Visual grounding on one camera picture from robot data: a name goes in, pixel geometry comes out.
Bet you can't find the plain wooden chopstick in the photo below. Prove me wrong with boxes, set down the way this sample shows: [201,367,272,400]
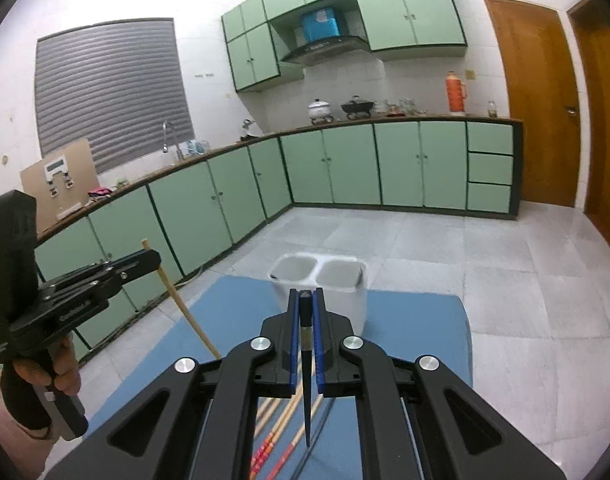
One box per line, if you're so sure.
[156,264,222,360]

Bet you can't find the green lower kitchen cabinets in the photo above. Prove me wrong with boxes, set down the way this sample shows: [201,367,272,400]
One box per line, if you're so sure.
[0,115,525,376]

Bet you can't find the kitchen faucet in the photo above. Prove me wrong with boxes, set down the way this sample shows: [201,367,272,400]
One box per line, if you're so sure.
[162,120,184,162]

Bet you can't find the left hand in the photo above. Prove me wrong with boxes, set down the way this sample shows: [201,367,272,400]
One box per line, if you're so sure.
[0,331,83,428]

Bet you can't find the red floral chopstick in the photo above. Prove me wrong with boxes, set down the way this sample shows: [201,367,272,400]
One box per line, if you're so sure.
[250,391,303,480]
[250,399,288,470]

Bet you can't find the white double utensil holder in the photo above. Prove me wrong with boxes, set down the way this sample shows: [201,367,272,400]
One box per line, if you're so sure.
[268,252,367,336]

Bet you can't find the blue table cloth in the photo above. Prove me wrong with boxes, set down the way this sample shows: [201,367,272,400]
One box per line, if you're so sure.
[89,276,473,479]

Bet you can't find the cardboard board with device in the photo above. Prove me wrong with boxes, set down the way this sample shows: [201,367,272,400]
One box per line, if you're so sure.
[20,139,99,234]

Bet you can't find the grey window blind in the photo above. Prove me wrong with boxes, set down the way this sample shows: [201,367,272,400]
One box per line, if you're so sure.
[34,18,194,174]

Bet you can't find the white pot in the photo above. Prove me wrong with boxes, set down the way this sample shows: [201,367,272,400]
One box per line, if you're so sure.
[308,99,334,125]

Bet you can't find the black wok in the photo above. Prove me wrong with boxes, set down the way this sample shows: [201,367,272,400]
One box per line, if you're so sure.
[341,96,374,120]

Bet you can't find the orange thermos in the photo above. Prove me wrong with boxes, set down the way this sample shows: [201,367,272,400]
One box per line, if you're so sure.
[445,72,468,116]

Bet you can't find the range hood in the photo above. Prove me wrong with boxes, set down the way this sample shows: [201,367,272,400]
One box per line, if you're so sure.
[282,36,371,66]

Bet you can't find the small glass jar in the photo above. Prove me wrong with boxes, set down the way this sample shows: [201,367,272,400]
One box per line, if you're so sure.
[487,101,498,118]

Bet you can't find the green upper cabinets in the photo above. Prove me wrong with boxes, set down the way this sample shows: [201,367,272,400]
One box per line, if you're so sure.
[221,0,468,92]

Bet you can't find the wooden door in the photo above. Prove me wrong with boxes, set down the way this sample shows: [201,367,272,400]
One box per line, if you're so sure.
[568,0,610,246]
[484,0,580,207]

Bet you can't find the red striped handle chopstick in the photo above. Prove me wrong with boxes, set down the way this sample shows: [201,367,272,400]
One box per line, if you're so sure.
[267,394,323,480]

